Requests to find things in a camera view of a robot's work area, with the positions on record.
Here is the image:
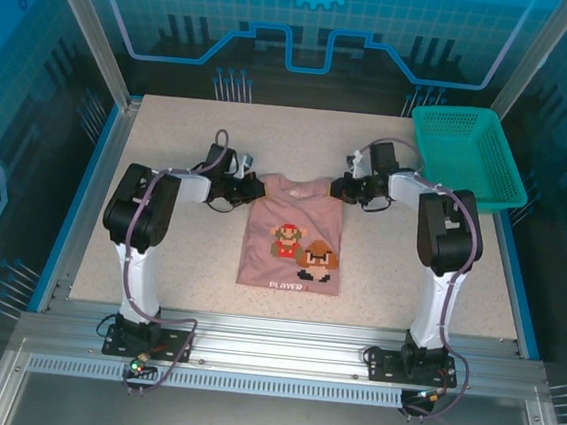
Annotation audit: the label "small connector with LED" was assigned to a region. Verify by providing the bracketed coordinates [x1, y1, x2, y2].
[413, 385, 449, 406]
[126, 355, 160, 381]

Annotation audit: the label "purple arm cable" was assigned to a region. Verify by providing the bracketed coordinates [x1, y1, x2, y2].
[109, 120, 235, 403]
[336, 135, 495, 425]

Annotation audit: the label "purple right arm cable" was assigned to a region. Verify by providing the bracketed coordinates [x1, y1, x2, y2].
[336, 135, 495, 425]

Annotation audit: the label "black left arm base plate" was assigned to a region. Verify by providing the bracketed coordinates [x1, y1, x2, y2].
[101, 323, 197, 364]

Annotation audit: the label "blue table side trim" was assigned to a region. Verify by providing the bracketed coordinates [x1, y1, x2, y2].
[26, 97, 129, 320]
[479, 211, 555, 362]

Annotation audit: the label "grey slotted cable duct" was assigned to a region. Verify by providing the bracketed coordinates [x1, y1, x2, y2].
[26, 353, 406, 411]

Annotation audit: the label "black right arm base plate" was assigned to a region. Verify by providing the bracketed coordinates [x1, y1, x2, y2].
[363, 347, 459, 390]

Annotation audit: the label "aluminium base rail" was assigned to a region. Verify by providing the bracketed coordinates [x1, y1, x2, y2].
[13, 292, 553, 405]

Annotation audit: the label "teal plastic mesh basket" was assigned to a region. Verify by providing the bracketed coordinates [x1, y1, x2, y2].
[402, 101, 536, 222]

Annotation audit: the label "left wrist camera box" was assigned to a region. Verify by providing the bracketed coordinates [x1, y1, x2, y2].
[234, 151, 259, 180]

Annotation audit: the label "aluminium frame post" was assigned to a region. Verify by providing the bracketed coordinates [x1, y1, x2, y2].
[28, 0, 142, 108]
[487, 0, 567, 130]

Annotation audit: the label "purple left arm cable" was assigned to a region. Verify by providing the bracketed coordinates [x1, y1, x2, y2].
[109, 120, 235, 403]

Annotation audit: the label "pink t-shirt with pixel print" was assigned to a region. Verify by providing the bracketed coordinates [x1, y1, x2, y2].
[234, 169, 352, 297]

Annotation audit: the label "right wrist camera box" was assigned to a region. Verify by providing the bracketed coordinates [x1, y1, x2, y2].
[344, 147, 372, 180]

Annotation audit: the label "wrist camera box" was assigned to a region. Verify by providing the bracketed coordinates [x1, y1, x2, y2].
[234, 151, 259, 180]
[344, 147, 372, 180]

